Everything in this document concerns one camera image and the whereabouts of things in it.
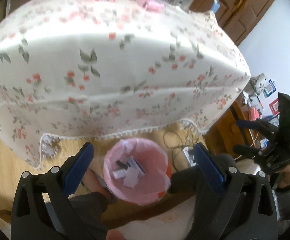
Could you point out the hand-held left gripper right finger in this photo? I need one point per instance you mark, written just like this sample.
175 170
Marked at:
208 171

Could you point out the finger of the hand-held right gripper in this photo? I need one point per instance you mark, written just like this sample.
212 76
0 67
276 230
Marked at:
249 125
246 150

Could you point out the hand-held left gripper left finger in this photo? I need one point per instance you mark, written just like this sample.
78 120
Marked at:
78 171

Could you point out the white foam sheet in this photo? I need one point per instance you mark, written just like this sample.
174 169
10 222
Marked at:
132 181

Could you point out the bin with pink bag liner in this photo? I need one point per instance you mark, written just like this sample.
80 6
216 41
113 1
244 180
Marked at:
145 195

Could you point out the pink plastic container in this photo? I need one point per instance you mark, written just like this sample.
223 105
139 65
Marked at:
252 113

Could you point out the white power strip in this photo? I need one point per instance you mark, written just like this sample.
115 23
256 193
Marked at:
188 155

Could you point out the person's left leg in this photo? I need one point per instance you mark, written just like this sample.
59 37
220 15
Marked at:
90 205

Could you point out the blue and white carton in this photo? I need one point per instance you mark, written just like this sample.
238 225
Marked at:
270 88

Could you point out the pale printed bed sheet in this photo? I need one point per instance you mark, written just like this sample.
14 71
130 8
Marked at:
159 220

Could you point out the floral tablecloth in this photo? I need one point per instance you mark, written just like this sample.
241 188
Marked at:
110 55

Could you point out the wooden wardrobe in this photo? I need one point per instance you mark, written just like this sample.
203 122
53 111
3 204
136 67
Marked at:
234 5

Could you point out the pink packets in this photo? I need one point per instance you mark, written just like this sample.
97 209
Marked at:
150 3

